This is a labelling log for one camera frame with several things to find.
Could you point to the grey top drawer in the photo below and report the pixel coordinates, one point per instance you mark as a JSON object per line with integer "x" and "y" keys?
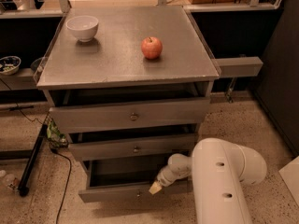
{"x": 118, "y": 116}

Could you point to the green snack bag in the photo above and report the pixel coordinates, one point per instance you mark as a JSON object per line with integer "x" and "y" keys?
{"x": 56, "y": 138}

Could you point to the grey drawer cabinet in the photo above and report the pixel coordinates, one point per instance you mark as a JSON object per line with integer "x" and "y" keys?
{"x": 112, "y": 68}

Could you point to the white panel on floor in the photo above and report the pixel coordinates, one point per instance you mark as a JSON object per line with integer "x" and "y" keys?
{"x": 290, "y": 176}

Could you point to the grey bottom drawer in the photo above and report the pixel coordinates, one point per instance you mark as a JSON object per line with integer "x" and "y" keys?
{"x": 121, "y": 178}

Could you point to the clear plastic bottle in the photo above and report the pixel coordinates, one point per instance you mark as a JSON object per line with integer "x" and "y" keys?
{"x": 9, "y": 180}

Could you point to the white ceramic bowl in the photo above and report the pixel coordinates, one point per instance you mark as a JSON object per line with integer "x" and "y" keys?
{"x": 83, "y": 28}

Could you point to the red apple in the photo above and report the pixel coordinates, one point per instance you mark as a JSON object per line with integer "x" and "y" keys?
{"x": 151, "y": 47}

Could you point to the patterned small bowl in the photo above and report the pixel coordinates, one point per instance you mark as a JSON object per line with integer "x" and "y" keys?
{"x": 9, "y": 65}

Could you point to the grey side shelf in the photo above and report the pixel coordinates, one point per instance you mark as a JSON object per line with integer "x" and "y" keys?
{"x": 239, "y": 67}

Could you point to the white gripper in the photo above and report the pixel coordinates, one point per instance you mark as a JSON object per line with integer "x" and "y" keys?
{"x": 163, "y": 175}

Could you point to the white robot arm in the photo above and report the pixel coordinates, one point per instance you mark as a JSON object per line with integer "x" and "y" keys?
{"x": 218, "y": 170}

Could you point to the grey middle drawer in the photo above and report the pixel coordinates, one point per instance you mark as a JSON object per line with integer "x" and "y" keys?
{"x": 100, "y": 150}

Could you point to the grey drawer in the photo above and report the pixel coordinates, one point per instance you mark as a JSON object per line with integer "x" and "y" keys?
{"x": 121, "y": 178}
{"x": 118, "y": 116}
{"x": 100, "y": 150}

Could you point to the black metal bar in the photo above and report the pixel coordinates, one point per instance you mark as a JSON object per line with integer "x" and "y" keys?
{"x": 22, "y": 188}

